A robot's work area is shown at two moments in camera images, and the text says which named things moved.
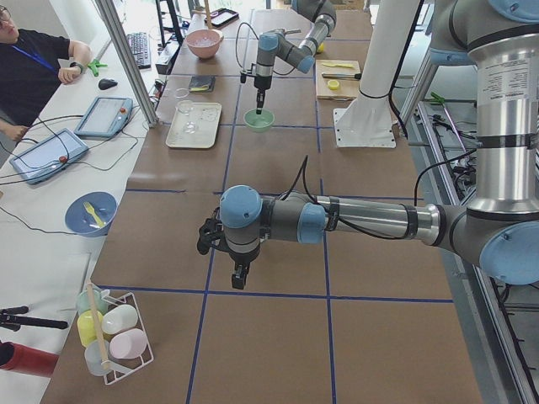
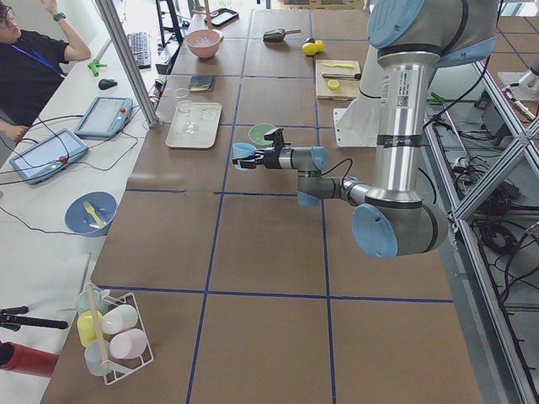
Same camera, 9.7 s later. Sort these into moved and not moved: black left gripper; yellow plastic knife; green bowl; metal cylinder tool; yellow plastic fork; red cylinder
Moved: black left gripper; green bowl
Not moved: yellow plastic fork; metal cylinder tool; yellow plastic knife; red cylinder
